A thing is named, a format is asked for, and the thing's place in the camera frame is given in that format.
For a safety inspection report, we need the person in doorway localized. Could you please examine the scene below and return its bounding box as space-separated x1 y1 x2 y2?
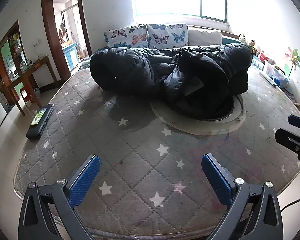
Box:
58 22 69 44

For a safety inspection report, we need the left butterfly print pillow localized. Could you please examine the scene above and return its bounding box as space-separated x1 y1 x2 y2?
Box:
104 25 148 48

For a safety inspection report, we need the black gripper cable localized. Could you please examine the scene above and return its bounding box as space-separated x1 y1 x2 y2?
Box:
280 194 300 212

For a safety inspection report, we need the clear plastic storage box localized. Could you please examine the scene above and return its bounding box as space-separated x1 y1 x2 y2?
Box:
263 61 290 88

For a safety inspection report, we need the black digital floor scale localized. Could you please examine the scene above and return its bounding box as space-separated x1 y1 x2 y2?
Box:
26 103 55 140

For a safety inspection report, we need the dark wooden side table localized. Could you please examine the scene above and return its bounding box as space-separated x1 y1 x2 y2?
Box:
1 55 60 117

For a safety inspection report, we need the blue painted cabinet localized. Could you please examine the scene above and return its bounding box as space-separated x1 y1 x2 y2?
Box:
62 42 80 71

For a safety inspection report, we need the panda plush toy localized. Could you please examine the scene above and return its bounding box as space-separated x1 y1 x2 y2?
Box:
239 34 247 44

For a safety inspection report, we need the plain white pillow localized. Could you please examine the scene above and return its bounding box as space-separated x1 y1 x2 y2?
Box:
188 29 222 46

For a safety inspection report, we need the grey star quilted mattress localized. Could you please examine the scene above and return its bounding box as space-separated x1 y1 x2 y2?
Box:
14 68 300 239

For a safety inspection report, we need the yellow green plush doll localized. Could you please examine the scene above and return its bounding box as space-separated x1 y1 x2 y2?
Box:
249 40 257 55

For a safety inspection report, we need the red small stool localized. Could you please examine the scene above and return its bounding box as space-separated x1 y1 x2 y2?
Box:
19 86 34 104

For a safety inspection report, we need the butterfly print pillow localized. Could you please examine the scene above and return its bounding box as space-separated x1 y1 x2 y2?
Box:
147 23 189 49
104 25 148 48

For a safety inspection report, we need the black puffer down coat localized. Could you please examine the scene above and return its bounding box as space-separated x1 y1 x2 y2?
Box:
90 43 253 121

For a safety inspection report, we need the wooden display cabinet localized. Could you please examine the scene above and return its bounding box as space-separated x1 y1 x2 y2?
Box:
0 22 30 108

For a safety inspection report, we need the colourful toy pinwheel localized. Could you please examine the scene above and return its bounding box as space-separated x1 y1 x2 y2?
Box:
285 47 300 76

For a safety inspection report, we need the right butterfly print pillow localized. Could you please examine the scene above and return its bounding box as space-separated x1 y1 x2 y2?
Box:
147 23 189 49

